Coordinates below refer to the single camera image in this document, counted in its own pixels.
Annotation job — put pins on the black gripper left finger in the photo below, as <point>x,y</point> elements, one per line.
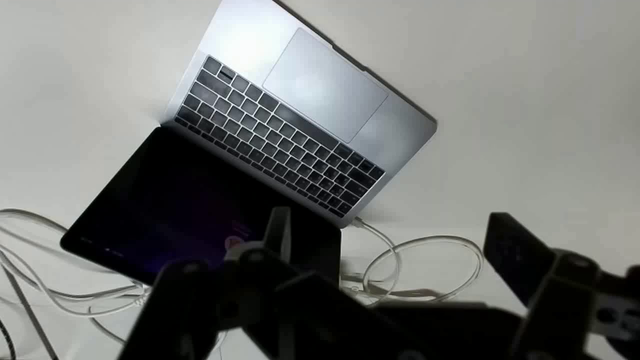
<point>190,302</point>

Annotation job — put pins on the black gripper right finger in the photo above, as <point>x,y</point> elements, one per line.
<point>569,297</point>

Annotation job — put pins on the grey open laptop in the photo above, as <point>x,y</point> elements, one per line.
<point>268,113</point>

